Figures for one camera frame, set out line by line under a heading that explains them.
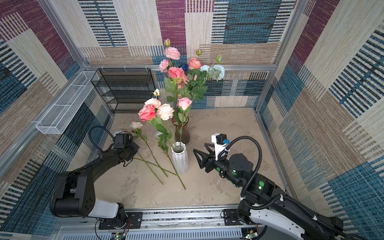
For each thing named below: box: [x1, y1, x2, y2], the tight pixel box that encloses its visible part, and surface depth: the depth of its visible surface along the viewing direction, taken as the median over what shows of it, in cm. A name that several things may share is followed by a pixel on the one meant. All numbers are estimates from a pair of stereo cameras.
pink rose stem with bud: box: [188, 49, 202, 77], surface depth 79 cm
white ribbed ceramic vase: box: [171, 141, 190, 174], surface depth 76 cm
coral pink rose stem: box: [138, 104, 178, 149], surface depth 59 cm
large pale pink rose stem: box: [178, 97, 192, 145], surface depth 65 cm
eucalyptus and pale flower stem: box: [200, 54, 225, 84], surface depth 74 cm
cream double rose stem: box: [144, 88, 178, 145], surface depth 65 cm
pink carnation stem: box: [159, 38, 181, 73], surface depth 72 cm
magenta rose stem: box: [168, 67, 185, 94], surface depth 74 cm
